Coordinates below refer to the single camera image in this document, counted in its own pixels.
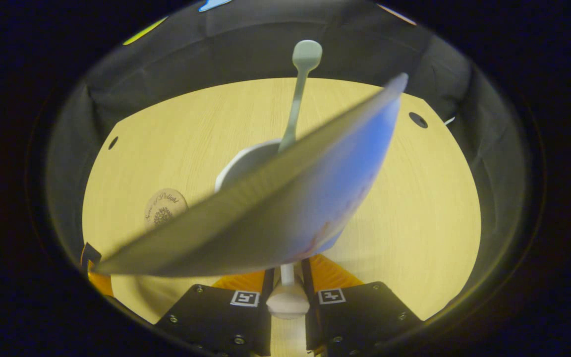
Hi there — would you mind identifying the round wooden coaster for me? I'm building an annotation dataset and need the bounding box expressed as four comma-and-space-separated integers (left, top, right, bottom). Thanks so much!
144, 188, 189, 229

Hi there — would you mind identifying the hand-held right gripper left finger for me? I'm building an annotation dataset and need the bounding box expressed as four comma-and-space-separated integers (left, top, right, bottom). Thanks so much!
155, 268, 275, 357

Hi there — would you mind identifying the white toothpaste tube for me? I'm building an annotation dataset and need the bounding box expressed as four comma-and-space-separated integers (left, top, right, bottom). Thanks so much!
92, 73, 409, 278

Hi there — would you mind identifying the black backdrop cloth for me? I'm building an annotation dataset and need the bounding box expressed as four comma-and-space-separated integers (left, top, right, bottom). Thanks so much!
45, 0, 529, 298

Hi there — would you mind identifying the light wooden desktop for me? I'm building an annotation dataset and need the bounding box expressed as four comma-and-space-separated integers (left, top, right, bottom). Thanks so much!
81, 77, 482, 357

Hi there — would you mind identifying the pale green toothbrush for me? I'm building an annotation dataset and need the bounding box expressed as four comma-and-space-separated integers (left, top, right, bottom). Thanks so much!
278, 40, 324, 154

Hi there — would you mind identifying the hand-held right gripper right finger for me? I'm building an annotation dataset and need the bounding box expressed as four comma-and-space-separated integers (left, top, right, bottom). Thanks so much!
300, 253, 423, 357

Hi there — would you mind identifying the white cup with wooden handle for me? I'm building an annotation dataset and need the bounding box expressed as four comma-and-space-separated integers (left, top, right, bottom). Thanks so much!
215, 139, 311, 321

